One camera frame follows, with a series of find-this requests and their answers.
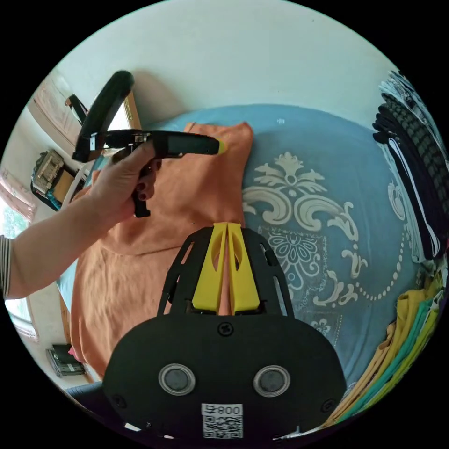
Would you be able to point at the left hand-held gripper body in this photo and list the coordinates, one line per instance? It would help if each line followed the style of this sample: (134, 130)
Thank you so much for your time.
(186, 144)

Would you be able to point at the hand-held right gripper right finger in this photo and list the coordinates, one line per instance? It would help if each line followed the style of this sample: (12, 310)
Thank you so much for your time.
(243, 287)

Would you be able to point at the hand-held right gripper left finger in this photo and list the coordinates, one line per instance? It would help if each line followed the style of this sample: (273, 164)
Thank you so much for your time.
(210, 280)

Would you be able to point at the orange long sleeve shirt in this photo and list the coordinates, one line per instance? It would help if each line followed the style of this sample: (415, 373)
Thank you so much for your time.
(196, 189)

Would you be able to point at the person's left forearm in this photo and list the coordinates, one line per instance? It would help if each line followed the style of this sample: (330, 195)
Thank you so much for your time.
(52, 249)

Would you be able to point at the person's left hand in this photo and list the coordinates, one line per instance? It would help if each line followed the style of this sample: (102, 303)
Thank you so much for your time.
(117, 189)

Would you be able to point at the bed with blue printed sheet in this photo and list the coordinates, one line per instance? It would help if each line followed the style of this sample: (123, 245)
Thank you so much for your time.
(333, 147)

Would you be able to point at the shelf with items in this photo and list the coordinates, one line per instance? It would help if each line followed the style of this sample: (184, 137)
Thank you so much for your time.
(45, 168)

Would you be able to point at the pile of colourful clothes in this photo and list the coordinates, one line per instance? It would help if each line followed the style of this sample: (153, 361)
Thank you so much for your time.
(410, 315)

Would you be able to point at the pink curtain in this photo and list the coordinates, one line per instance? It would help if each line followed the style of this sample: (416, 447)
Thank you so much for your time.
(17, 194)

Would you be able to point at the window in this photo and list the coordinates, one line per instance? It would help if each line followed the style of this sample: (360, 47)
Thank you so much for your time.
(12, 221)

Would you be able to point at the pile of dark clothes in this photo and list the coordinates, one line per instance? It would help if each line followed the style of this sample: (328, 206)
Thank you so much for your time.
(414, 147)

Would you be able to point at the person's body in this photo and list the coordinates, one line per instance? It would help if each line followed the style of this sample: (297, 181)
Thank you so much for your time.
(5, 266)

